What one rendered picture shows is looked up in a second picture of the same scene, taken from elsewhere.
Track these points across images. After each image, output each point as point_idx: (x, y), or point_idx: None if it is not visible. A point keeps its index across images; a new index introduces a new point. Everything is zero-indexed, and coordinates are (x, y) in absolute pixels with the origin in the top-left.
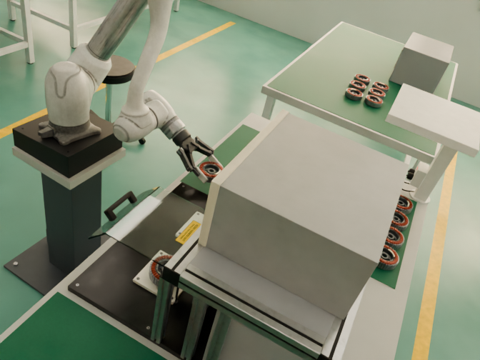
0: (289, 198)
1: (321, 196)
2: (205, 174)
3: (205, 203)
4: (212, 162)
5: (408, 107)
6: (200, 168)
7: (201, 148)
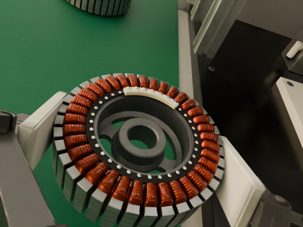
0: None
1: None
2: (218, 147)
3: (251, 156)
4: (77, 135)
5: None
6: (196, 188)
7: (43, 204)
